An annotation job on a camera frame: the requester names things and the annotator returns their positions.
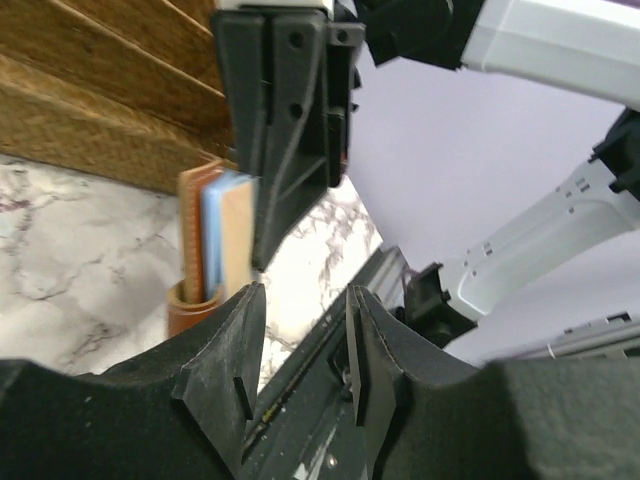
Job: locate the woven wicker divided tray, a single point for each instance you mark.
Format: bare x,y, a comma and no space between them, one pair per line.
127,90

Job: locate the black mounting rail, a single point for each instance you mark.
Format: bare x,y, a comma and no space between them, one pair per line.
304,426

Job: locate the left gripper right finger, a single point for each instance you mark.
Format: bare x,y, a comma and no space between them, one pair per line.
425,414

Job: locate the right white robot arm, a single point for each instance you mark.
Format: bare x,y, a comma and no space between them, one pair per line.
585,47

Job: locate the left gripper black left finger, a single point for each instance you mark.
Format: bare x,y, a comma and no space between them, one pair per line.
176,411

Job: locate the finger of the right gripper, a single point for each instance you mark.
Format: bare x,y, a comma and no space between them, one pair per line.
306,138
244,50

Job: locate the brown leather card holder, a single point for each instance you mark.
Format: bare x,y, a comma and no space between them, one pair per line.
200,290

